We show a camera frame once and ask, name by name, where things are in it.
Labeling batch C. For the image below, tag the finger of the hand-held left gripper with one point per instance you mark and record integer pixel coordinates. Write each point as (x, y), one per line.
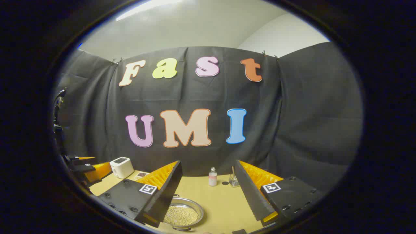
(81, 161)
(99, 170)

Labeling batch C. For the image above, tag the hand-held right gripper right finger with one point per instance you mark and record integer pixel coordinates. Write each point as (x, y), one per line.
(289, 195)

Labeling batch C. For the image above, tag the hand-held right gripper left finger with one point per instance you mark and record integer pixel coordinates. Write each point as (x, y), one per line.
(130, 198)

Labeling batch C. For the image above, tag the pile of soybeans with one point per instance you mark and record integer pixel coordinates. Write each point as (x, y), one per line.
(182, 215)

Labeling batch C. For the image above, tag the wooden stick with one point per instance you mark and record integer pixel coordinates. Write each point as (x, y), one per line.
(233, 170)

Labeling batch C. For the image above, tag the clear bottle pink label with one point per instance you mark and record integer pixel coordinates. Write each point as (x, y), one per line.
(212, 178)

